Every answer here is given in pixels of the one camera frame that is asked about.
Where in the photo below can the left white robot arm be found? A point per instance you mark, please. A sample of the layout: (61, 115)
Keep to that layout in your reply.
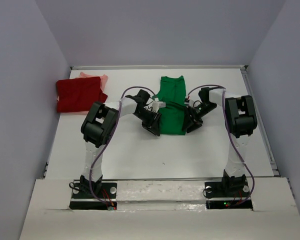
(100, 125)

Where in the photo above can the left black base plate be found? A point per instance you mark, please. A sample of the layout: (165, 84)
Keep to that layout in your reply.
(82, 199)

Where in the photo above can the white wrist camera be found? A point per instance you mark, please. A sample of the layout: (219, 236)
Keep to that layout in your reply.
(157, 105)
(188, 102)

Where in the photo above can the red folded t shirt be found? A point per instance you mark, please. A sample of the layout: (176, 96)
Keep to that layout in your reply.
(78, 94)

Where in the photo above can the green t shirt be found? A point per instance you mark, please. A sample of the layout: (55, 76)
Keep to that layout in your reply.
(173, 93)

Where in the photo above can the aluminium table rail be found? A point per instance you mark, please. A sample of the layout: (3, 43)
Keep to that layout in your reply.
(155, 67)

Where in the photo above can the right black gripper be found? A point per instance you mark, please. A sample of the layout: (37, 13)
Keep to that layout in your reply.
(190, 122)

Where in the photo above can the pink folded t shirt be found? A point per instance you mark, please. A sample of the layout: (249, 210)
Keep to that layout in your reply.
(103, 80)

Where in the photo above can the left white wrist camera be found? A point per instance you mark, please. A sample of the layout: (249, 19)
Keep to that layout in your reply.
(157, 105)

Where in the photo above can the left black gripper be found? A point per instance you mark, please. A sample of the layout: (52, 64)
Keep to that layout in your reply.
(154, 127)

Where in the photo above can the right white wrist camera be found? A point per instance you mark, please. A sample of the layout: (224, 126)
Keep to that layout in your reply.
(188, 102)

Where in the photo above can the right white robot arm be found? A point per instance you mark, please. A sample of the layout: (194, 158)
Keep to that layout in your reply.
(240, 121)

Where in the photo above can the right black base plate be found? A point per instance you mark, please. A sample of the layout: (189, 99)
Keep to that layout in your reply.
(218, 199)

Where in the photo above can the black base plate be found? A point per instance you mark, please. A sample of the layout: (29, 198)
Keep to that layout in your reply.
(218, 199)
(82, 199)

